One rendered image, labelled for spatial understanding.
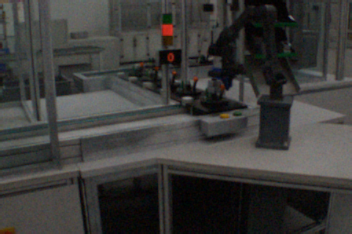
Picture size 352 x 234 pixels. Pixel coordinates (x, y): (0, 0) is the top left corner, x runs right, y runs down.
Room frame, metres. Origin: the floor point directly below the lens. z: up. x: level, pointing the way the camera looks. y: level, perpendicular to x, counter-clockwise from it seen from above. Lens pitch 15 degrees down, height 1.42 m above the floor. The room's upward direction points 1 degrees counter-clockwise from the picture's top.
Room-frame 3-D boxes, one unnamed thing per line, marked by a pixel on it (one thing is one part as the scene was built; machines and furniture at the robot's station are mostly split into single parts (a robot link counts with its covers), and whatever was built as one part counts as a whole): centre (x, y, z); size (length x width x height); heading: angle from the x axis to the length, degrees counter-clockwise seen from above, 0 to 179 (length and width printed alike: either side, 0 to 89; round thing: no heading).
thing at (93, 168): (2.27, 0.00, 0.84); 1.50 x 1.41 x 0.03; 117
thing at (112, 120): (1.76, 0.07, 0.91); 0.84 x 0.28 x 0.10; 117
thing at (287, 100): (1.56, -0.44, 0.96); 0.15 x 0.15 x 0.20; 68
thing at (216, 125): (1.64, -0.23, 0.93); 0.21 x 0.07 x 0.06; 117
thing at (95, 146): (1.61, -0.03, 0.91); 0.89 x 0.06 x 0.11; 117
